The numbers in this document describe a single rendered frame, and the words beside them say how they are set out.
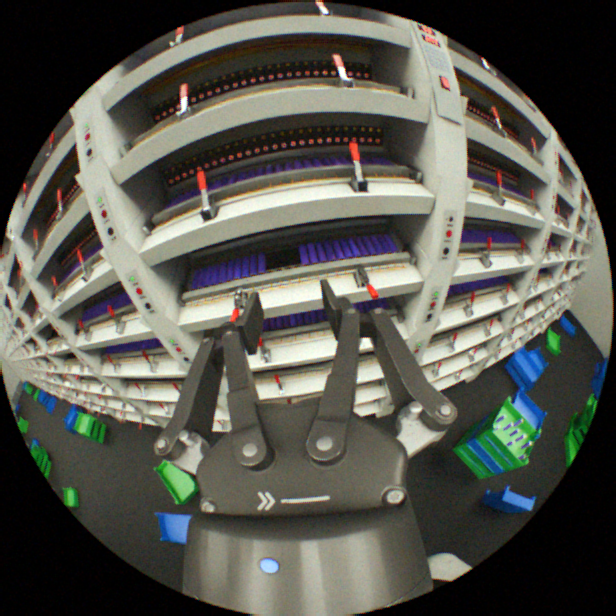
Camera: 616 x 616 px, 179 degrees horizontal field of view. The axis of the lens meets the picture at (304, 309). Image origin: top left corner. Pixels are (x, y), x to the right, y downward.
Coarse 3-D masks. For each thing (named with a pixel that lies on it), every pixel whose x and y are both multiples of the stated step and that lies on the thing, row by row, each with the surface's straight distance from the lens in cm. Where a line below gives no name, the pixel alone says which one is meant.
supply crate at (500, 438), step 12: (504, 408) 119; (492, 420) 109; (504, 420) 117; (516, 420) 123; (492, 432) 104; (504, 432) 115; (528, 432) 127; (540, 432) 124; (504, 444) 106; (516, 444) 119; (516, 456) 111
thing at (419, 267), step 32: (320, 224) 52; (352, 224) 54; (192, 256) 59; (416, 256) 51; (288, 288) 43; (320, 288) 42; (352, 288) 43; (384, 288) 45; (416, 288) 51; (192, 320) 49; (224, 320) 47
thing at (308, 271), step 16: (368, 256) 46; (384, 256) 47; (400, 256) 49; (272, 272) 44; (288, 272) 43; (304, 272) 42; (320, 272) 43; (336, 272) 44; (368, 272) 45; (208, 288) 48; (224, 288) 46
